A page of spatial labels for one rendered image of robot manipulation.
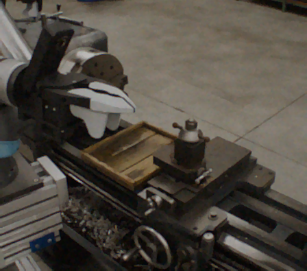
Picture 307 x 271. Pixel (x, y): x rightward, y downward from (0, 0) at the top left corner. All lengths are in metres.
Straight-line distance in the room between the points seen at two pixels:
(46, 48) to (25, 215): 0.72
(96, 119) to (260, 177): 1.11
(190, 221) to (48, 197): 0.45
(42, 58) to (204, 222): 0.91
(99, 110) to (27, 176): 0.64
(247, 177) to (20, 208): 0.82
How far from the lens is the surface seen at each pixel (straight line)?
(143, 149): 1.77
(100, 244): 1.81
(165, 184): 1.44
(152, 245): 1.51
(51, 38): 0.59
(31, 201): 1.23
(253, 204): 1.57
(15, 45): 0.87
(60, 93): 0.58
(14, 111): 0.80
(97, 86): 0.61
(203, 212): 1.43
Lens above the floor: 1.83
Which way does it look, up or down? 28 degrees down
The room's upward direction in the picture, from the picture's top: straight up
